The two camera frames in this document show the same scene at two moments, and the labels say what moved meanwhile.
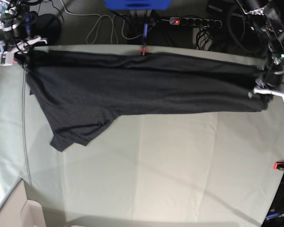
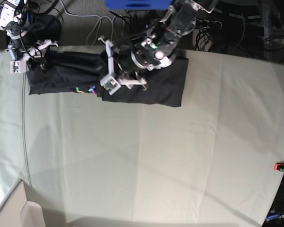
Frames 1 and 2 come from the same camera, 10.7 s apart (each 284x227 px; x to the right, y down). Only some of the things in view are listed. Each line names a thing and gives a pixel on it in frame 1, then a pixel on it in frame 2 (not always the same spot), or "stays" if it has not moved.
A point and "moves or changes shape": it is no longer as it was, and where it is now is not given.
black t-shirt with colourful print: [79, 91] moves or changes shape
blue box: [138, 4] stays
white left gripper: [5, 56] → [20, 64]
